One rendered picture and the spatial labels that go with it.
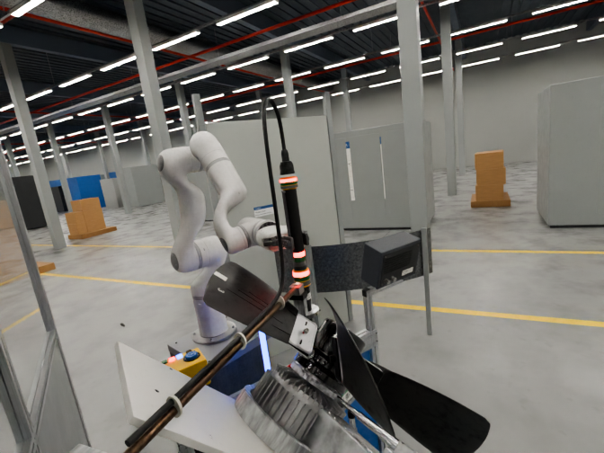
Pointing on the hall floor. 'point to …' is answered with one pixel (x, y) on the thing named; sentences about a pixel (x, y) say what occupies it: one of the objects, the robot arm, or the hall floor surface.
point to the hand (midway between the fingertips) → (296, 240)
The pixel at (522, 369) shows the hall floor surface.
